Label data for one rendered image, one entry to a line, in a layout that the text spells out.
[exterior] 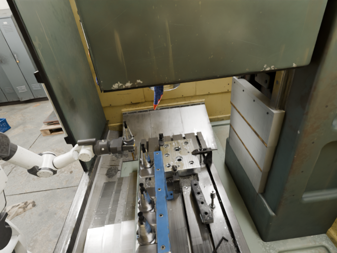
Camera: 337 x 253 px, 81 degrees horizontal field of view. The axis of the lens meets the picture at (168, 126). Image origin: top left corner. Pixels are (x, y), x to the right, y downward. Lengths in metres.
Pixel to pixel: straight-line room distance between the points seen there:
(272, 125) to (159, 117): 1.36
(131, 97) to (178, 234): 1.43
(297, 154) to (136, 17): 0.76
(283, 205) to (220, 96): 1.36
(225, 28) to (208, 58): 0.09
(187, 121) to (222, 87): 0.51
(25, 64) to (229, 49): 5.29
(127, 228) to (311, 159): 0.98
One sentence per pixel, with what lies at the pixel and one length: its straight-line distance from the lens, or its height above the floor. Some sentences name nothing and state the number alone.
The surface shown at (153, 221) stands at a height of 1.22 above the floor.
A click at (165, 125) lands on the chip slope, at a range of 2.02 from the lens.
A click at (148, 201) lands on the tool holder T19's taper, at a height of 1.25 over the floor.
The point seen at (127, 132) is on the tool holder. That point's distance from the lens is 1.08.
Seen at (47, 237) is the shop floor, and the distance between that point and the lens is 2.52.
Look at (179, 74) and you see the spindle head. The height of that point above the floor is 1.65.
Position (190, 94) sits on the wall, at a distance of 2.12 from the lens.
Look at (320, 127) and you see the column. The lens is 0.91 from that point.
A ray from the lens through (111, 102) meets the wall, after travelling 2.15.
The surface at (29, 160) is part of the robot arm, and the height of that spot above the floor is 1.21.
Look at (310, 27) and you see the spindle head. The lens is 0.74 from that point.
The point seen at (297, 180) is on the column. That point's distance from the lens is 1.06.
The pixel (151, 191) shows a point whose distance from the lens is 0.82.
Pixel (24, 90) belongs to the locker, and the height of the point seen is 0.35.
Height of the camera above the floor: 1.84
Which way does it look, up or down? 33 degrees down
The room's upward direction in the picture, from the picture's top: 7 degrees counter-clockwise
